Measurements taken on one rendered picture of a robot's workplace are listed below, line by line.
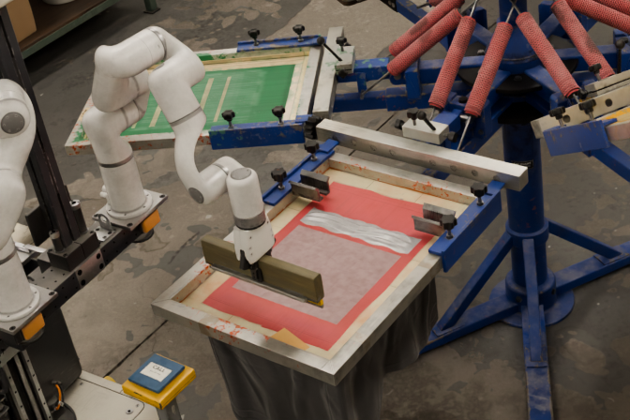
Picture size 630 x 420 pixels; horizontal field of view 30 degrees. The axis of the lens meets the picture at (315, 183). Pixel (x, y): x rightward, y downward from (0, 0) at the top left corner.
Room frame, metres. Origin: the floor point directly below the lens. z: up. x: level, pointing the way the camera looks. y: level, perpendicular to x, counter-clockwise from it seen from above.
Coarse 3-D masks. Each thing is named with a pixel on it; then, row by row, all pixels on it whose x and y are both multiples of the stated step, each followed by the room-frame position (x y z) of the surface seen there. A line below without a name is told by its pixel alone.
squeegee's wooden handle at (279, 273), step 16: (208, 240) 2.41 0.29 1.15; (224, 240) 2.40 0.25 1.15; (208, 256) 2.41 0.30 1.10; (224, 256) 2.37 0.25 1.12; (240, 272) 2.34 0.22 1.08; (272, 272) 2.27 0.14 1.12; (288, 272) 2.24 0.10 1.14; (304, 272) 2.22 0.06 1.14; (288, 288) 2.24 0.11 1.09; (304, 288) 2.21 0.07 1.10; (320, 288) 2.20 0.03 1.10
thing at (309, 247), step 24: (336, 192) 2.81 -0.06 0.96; (360, 192) 2.79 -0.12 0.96; (360, 216) 2.67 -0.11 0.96; (288, 240) 2.62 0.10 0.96; (312, 240) 2.60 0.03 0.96; (336, 240) 2.58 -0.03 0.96; (312, 264) 2.49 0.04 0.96; (240, 288) 2.45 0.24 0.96; (240, 312) 2.35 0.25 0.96; (264, 312) 2.33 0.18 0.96
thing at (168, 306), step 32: (352, 160) 2.91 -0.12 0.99; (448, 192) 2.67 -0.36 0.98; (192, 288) 2.47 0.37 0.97; (416, 288) 2.29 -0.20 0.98; (192, 320) 2.31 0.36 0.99; (224, 320) 2.29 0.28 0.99; (384, 320) 2.18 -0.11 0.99; (256, 352) 2.18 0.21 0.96; (288, 352) 2.12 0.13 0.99; (352, 352) 2.08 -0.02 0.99
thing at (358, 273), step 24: (384, 216) 2.65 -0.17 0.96; (408, 216) 2.63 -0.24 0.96; (360, 240) 2.56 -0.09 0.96; (336, 264) 2.47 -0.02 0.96; (360, 264) 2.45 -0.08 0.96; (384, 264) 2.44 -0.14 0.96; (336, 288) 2.38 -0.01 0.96; (360, 288) 2.36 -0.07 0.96; (384, 288) 2.34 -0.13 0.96; (288, 312) 2.31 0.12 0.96; (312, 312) 2.30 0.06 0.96; (336, 312) 2.28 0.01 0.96; (360, 312) 2.26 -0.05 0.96; (312, 336) 2.21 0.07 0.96; (336, 336) 2.19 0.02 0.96
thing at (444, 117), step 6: (444, 114) 2.98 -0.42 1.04; (450, 114) 2.98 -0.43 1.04; (456, 114) 2.97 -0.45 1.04; (432, 120) 2.97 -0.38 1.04; (438, 120) 2.96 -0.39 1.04; (444, 120) 2.95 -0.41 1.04; (450, 120) 2.95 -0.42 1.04; (456, 120) 2.96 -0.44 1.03; (450, 126) 2.93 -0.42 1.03; (456, 126) 2.95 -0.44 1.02; (456, 132) 2.95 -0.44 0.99; (438, 144) 2.88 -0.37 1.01
